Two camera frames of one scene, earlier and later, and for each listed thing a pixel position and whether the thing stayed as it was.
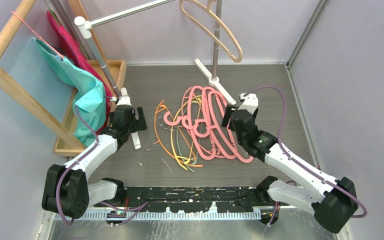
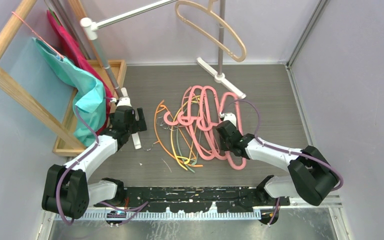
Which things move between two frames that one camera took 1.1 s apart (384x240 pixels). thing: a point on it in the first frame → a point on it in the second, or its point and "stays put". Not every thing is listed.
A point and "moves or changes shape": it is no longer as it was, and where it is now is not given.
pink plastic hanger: x=219 y=115 → x=240 y=127
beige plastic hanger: x=209 y=4 moves or changes shape
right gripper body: x=241 y=138 → x=225 y=145
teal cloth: x=89 y=107 stays put
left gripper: x=139 y=124 stays put
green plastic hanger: x=197 y=150 stays put
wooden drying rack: x=66 y=130 stays put
